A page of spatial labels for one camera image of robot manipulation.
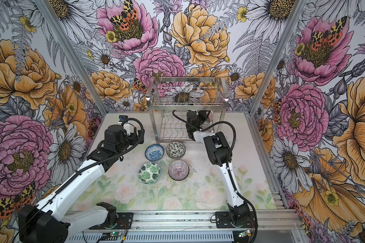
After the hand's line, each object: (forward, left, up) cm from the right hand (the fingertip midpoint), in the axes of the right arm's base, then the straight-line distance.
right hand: (211, 112), depth 102 cm
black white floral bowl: (-21, +24, -12) cm, 34 cm away
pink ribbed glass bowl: (-34, +22, -12) cm, 42 cm away
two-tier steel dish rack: (+20, +29, -5) cm, 36 cm away
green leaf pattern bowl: (-36, +38, -11) cm, 54 cm away
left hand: (-24, +43, +8) cm, 50 cm away
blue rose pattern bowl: (-22, +37, -12) cm, 45 cm away
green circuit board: (-64, +50, -14) cm, 82 cm away
